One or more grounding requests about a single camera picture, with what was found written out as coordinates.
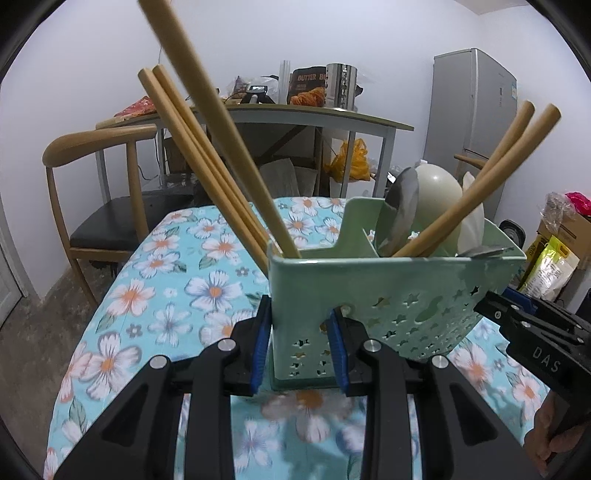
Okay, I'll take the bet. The dark bread picture box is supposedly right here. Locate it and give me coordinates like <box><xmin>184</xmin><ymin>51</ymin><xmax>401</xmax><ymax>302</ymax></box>
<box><xmin>288</xmin><ymin>67</ymin><xmax>329</xmax><ymax>108</ymax></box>

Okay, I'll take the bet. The black white rice cooker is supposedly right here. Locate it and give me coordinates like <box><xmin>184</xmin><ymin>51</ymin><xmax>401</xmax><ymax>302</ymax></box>
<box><xmin>501</xmin><ymin>219</ymin><xmax>527</xmax><ymax>256</ymax></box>

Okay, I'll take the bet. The yellow green package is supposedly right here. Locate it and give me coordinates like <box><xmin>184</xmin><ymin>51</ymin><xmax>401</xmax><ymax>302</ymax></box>
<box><xmin>517</xmin><ymin>233</ymin><xmax>581</xmax><ymax>301</ymax></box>

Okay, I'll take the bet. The cardboard box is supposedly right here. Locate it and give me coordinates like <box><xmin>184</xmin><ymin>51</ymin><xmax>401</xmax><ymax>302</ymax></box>
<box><xmin>536</xmin><ymin>213</ymin><xmax>591</xmax><ymax>259</ymax></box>

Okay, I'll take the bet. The pink item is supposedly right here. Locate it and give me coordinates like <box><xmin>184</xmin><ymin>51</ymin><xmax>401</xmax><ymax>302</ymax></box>
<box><xmin>566</xmin><ymin>191</ymin><xmax>591</xmax><ymax>217</ymax></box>

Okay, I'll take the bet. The black white device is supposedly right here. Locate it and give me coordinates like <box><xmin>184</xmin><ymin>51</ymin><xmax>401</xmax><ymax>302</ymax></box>
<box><xmin>241</xmin><ymin>84</ymin><xmax>271</xmax><ymax>105</ymax></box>

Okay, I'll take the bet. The green plastic utensil holder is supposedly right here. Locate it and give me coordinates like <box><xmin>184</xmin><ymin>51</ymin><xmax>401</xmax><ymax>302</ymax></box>
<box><xmin>267</xmin><ymin>196</ymin><xmax>528</xmax><ymax>392</ymax></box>

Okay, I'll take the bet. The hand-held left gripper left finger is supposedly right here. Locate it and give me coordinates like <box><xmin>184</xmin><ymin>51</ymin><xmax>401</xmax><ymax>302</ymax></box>
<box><xmin>54</xmin><ymin>294</ymin><xmax>273</xmax><ymax>480</ymax></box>

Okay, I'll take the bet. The blue floral tablecloth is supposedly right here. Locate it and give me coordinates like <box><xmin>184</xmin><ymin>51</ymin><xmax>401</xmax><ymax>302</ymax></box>
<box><xmin>44</xmin><ymin>196</ymin><xmax>555</xmax><ymax>480</ymax></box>

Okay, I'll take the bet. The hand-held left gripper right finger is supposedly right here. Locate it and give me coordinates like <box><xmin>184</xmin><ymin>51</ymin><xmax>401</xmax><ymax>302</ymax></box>
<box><xmin>325</xmin><ymin>305</ymin><xmax>542</xmax><ymax>480</ymax></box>

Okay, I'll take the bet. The large metal spoon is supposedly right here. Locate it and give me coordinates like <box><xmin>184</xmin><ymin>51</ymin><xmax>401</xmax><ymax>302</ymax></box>
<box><xmin>373</xmin><ymin>166</ymin><xmax>420</xmax><ymax>257</ymax></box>

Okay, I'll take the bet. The clear plastic tube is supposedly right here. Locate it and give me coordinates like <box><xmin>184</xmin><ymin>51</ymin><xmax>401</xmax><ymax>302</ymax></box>
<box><xmin>278</xmin><ymin>59</ymin><xmax>293</xmax><ymax>106</ymax></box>

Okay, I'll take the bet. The silver refrigerator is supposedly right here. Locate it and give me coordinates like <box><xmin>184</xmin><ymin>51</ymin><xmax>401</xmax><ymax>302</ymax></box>
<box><xmin>422</xmin><ymin>47</ymin><xmax>519</xmax><ymax>222</ymax></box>

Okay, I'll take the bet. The cream plastic soup ladle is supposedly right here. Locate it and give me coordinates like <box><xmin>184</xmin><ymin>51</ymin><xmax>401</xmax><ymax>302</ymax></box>
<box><xmin>412</xmin><ymin>164</ymin><xmax>463</xmax><ymax>257</ymax></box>

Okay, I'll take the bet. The bamboo chopstick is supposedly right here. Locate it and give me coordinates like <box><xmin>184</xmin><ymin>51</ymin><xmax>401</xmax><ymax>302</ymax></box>
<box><xmin>137</xmin><ymin>0</ymin><xmax>302</xmax><ymax>259</ymax></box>
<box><xmin>392</xmin><ymin>102</ymin><xmax>536</xmax><ymax>258</ymax></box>
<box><xmin>139</xmin><ymin>68</ymin><xmax>271</xmax><ymax>278</ymax></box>
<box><xmin>151</xmin><ymin>65</ymin><xmax>273</xmax><ymax>259</ymax></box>
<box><xmin>416</xmin><ymin>104</ymin><xmax>561</xmax><ymax>257</ymax></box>

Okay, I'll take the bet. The long grey table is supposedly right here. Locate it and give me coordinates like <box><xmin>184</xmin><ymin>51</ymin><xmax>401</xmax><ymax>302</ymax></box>
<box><xmin>96</xmin><ymin>104</ymin><xmax>415</xmax><ymax>200</ymax></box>

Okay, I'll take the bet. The clear plastic bag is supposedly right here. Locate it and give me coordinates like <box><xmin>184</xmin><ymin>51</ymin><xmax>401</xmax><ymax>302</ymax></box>
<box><xmin>545</xmin><ymin>191</ymin><xmax>578</xmax><ymax>228</ymax></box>

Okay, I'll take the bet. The white sack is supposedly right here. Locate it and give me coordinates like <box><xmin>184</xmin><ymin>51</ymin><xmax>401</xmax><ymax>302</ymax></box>
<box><xmin>259</xmin><ymin>158</ymin><xmax>320</xmax><ymax>197</ymax></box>

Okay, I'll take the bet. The perforated metal cylinder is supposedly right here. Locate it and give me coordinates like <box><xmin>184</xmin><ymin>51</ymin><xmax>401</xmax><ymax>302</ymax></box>
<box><xmin>325</xmin><ymin>63</ymin><xmax>360</xmax><ymax>112</ymax></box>

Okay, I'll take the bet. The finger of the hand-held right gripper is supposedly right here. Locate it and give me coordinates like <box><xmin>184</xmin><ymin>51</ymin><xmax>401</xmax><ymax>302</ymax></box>
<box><xmin>473</xmin><ymin>295</ymin><xmax>591</xmax><ymax>344</ymax></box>
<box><xmin>503</xmin><ymin>288</ymin><xmax>541</xmax><ymax>310</ymax></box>

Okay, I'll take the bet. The person's right hand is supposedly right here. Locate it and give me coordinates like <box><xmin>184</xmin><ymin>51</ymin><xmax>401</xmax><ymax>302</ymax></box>
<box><xmin>524</xmin><ymin>397</ymin><xmax>591</xmax><ymax>476</ymax></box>

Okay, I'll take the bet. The red package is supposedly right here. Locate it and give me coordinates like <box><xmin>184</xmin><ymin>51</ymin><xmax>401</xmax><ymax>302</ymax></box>
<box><xmin>113</xmin><ymin>96</ymin><xmax>156</xmax><ymax>117</ymax></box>

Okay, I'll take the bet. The small metal spoon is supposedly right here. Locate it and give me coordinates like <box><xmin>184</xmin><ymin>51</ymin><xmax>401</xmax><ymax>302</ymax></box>
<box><xmin>456</xmin><ymin>246</ymin><xmax>514</xmax><ymax>258</ymax></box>

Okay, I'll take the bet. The yellow plastic bag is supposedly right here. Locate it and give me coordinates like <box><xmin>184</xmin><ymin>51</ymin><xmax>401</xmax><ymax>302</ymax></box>
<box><xmin>323</xmin><ymin>138</ymin><xmax>373</xmax><ymax>182</ymax></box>

